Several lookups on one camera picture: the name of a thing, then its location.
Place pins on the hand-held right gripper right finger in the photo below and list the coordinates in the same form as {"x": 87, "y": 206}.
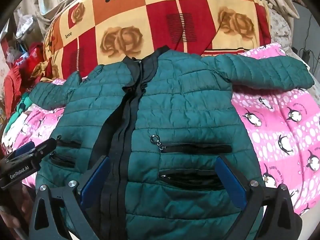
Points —
{"x": 231, "y": 180}

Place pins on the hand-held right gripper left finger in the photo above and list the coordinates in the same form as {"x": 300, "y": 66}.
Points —
{"x": 96, "y": 177}

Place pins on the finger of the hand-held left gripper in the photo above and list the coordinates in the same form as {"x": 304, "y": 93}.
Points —
{"x": 23, "y": 148}
{"x": 46, "y": 146}

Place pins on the teal quilted puffer jacket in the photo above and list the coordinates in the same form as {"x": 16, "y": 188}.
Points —
{"x": 175, "y": 120}

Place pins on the green cloth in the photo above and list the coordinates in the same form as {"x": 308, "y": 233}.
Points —
{"x": 21, "y": 105}

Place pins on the pink penguin print blanket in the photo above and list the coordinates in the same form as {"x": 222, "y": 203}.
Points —
{"x": 280, "y": 130}

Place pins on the red cloth pile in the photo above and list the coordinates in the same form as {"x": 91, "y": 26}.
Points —
{"x": 22, "y": 72}

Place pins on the clear plastic bag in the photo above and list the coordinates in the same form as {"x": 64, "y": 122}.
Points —
{"x": 23, "y": 22}

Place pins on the beige curtain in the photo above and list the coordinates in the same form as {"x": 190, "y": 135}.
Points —
{"x": 47, "y": 2}

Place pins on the floral beige pillow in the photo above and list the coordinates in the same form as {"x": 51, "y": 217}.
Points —
{"x": 281, "y": 27}

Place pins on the rose print checked blanket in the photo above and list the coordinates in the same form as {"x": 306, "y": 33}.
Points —
{"x": 150, "y": 22}

